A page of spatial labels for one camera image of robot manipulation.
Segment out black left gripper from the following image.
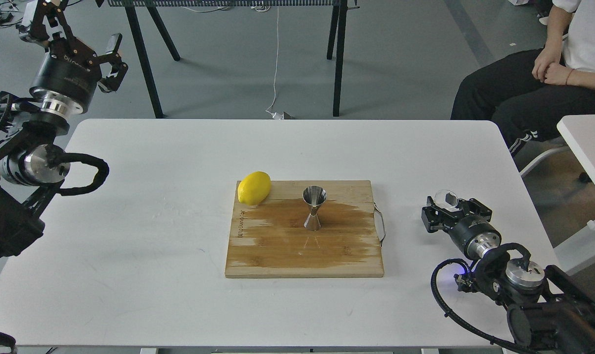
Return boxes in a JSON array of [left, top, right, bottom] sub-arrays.
[[18, 0, 128, 119]]

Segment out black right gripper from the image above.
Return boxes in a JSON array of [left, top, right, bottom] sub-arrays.
[[421, 196, 502, 261]]

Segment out steel jigger measuring cup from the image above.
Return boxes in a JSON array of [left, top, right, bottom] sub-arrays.
[[303, 185, 327, 231]]

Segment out clear glass cup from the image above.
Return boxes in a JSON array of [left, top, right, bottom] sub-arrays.
[[433, 190, 459, 208]]

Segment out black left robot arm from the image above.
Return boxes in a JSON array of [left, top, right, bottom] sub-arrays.
[[0, 0, 128, 259]]

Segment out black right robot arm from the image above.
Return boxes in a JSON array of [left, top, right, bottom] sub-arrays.
[[422, 190, 595, 354]]

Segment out black metal trestle table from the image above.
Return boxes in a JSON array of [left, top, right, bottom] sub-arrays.
[[95, 0, 361, 119]]

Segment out wooden cutting board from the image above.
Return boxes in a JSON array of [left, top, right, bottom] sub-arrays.
[[225, 180, 384, 278]]

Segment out seated person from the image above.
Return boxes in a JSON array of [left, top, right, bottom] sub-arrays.
[[450, 0, 595, 156]]

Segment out yellow lemon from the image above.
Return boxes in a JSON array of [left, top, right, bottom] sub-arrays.
[[237, 171, 272, 206]]

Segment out white hanging cable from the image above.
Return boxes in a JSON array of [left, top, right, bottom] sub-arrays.
[[266, 6, 296, 120]]

